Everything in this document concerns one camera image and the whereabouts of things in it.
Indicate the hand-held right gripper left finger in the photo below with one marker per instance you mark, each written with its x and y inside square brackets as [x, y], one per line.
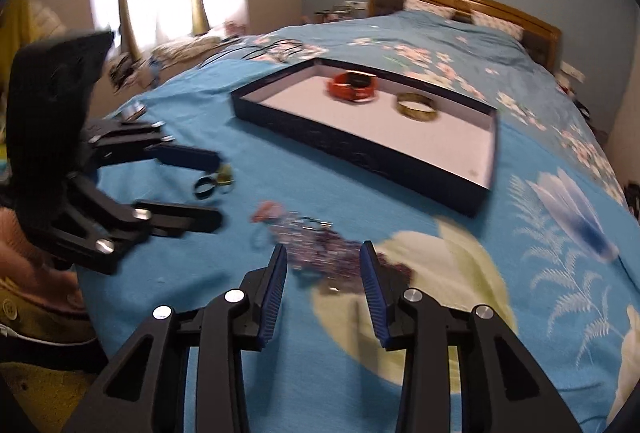
[272, 298]

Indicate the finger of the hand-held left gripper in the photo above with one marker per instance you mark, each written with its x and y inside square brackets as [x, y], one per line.
[190, 158]
[185, 218]

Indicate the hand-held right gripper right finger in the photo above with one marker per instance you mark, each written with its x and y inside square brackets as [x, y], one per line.
[372, 298]

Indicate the dark blue box tray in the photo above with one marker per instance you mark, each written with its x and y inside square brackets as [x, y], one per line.
[400, 143]

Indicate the person's left forearm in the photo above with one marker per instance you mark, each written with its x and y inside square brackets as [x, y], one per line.
[30, 283]

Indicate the blue floral bedspread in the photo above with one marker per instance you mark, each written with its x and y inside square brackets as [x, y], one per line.
[165, 273]

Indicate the yellow cloth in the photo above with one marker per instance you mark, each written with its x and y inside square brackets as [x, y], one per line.
[15, 25]

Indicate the white quilted cloth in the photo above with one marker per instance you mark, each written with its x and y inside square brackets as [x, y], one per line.
[47, 20]

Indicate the white cloth pile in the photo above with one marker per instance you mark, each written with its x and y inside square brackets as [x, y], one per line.
[185, 47]

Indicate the orange smartwatch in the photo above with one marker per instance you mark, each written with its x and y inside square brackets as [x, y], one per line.
[340, 89]

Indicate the brass bangle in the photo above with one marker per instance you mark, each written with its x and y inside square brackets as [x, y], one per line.
[417, 117]

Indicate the row of cosmetic bottles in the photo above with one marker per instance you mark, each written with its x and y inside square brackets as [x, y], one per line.
[335, 12]

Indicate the person's yellow jacket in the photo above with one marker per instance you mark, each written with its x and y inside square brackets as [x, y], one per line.
[40, 388]

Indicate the white patterned pillow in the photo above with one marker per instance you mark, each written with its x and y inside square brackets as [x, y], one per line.
[430, 7]
[497, 25]

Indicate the white wall socket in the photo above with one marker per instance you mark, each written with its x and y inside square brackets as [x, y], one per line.
[572, 70]

